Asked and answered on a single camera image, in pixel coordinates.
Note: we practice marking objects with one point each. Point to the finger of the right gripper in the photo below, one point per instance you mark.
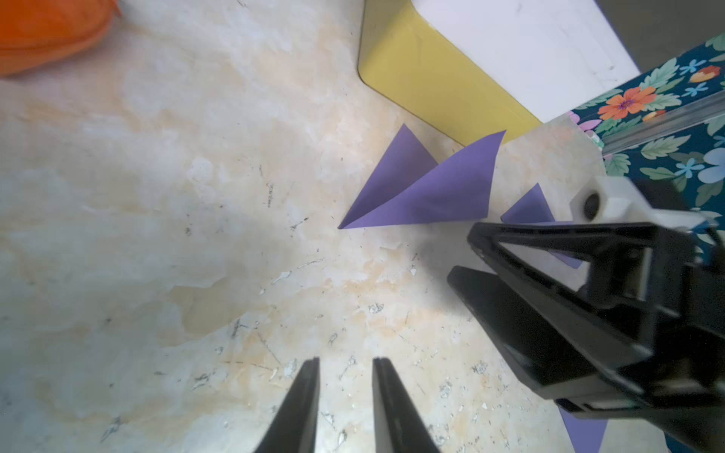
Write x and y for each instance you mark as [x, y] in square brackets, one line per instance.
[566, 266]
[538, 355]

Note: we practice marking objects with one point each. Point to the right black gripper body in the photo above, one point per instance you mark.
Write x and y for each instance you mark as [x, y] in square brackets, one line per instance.
[682, 386]

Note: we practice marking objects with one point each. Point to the purple paper square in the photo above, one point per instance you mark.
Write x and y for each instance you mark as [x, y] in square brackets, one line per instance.
[409, 187]
[532, 208]

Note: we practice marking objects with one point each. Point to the grey white yellow stacked box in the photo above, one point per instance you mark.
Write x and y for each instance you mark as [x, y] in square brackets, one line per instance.
[472, 68]

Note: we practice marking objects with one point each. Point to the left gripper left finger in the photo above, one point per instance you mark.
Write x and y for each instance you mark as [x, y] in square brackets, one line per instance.
[293, 430]

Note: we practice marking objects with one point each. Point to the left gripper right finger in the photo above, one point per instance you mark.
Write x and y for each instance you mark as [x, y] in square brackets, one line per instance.
[398, 426]

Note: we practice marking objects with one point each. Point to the orange tiger plush toy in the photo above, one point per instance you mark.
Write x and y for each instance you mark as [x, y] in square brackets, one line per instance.
[35, 33]

